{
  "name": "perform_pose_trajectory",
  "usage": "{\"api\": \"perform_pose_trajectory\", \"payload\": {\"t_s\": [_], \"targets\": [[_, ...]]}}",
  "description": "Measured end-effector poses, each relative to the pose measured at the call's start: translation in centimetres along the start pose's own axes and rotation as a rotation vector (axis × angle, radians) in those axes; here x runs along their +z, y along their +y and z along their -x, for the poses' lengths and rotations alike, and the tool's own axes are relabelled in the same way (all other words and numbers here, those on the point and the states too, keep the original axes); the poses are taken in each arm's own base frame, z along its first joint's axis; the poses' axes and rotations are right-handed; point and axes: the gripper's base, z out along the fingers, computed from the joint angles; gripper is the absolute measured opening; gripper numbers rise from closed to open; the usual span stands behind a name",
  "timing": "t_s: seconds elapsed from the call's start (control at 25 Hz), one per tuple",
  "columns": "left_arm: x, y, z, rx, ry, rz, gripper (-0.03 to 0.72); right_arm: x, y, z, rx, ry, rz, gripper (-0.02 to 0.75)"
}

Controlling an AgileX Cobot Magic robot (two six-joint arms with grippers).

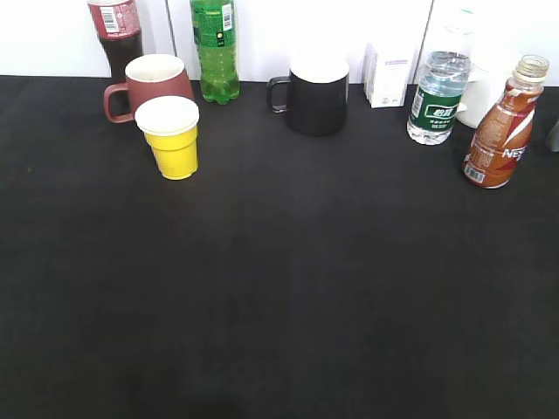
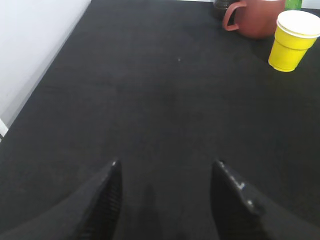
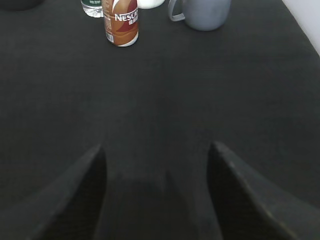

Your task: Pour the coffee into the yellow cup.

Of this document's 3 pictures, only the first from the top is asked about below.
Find yellow paper cup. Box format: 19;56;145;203
135;96;199;180

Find brown coffee drink bottle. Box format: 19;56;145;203
463;54;549;189

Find green sprite bottle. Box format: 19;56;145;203
190;1;240;105

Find black ceramic mug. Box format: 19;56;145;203
266;55;349;137

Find clear water bottle green label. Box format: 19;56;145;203
407;51;472;146

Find small white carton box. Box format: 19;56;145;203
362;42;414;108

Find maroon ceramic mug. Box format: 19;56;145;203
103;54;195;124

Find white jug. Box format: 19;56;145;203
445;4;520;128

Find cola bottle red label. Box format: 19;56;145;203
86;0;143;84

